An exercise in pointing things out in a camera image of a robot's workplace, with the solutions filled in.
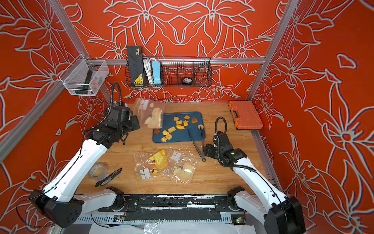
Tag black metal tongs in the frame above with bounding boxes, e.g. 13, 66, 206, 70
187, 125, 206, 162

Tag bag with cream bear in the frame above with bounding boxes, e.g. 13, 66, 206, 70
133, 98, 166, 129

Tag dark blue tray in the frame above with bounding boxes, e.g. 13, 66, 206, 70
152, 112, 206, 143

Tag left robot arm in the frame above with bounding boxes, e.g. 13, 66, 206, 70
28, 99, 140, 228

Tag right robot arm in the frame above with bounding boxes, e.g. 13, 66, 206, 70
204, 117, 306, 234

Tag bag with yellow duck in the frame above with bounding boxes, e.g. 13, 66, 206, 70
134, 149, 169, 181

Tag orange tool case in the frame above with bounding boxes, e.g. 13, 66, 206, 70
228, 100, 264, 130

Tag orange fish cookie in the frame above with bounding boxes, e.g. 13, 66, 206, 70
176, 125, 185, 130

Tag rectangular yellow cookie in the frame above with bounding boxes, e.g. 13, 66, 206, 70
168, 127, 176, 133

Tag clear tape roll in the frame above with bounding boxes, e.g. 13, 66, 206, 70
87, 163, 108, 182

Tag light blue power bank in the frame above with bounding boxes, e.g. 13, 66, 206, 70
152, 60, 161, 86

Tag black box in basket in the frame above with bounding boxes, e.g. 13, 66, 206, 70
127, 46, 145, 87

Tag dark green screwdriver handle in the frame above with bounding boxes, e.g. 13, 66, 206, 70
75, 70, 93, 95

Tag clear acrylic wall bin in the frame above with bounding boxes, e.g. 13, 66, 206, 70
58, 54, 109, 97

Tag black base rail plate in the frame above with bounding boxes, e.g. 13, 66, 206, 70
97, 194, 246, 224

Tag white coiled cable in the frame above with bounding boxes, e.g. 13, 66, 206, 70
144, 58, 155, 85

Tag black wire wall basket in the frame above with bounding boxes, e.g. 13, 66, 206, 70
125, 56, 213, 88

